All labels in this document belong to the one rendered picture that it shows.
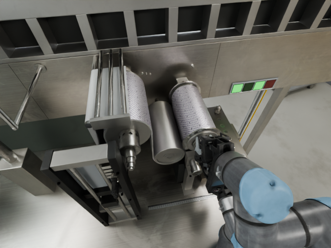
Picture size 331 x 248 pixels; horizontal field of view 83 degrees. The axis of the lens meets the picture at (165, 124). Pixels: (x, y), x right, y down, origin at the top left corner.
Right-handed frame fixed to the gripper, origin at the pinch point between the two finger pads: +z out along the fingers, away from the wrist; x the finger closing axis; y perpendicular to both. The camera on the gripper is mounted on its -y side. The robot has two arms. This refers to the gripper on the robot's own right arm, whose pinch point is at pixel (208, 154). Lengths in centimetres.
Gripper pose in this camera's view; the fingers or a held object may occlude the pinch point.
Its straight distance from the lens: 85.1
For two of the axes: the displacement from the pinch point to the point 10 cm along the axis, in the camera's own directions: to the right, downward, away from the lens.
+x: -9.8, 1.4, -1.1
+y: -0.1, -6.4, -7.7
